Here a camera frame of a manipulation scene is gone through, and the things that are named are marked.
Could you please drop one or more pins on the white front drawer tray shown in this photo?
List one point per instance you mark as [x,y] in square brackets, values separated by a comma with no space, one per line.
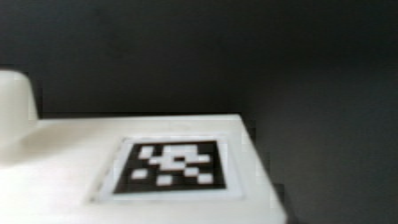
[149,170]

